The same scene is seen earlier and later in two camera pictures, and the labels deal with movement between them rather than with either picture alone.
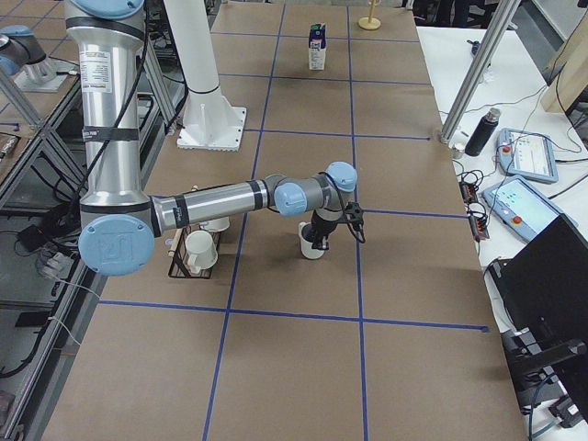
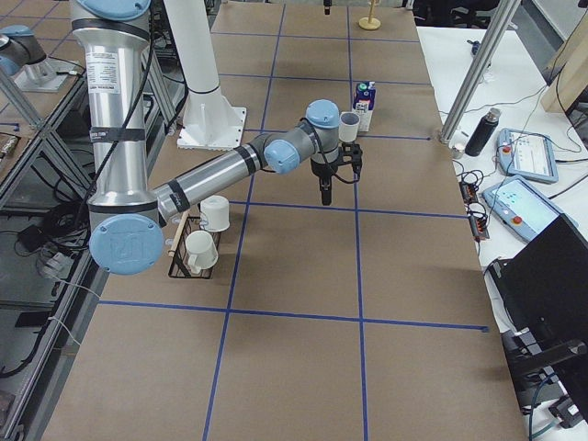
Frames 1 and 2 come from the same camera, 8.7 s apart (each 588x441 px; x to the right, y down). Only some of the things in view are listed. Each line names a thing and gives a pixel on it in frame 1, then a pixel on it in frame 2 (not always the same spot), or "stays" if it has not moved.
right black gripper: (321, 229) to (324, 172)
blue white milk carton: (317, 45) to (364, 97)
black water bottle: (481, 132) stays
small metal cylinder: (457, 151) stays
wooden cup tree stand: (371, 22) stays
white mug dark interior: (306, 234) to (348, 126)
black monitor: (545, 285) stays
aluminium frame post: (494, 37) stays
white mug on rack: (201, 251) stays
